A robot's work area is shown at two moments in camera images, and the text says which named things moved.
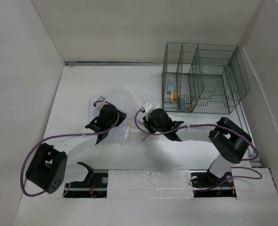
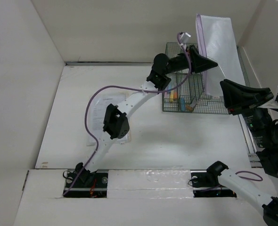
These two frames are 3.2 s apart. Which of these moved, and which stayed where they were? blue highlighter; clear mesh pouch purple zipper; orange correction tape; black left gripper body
Moved: black left gripper body; clear mesh pouch purple zipper
Stayed: blue highlighter; orange correction tape
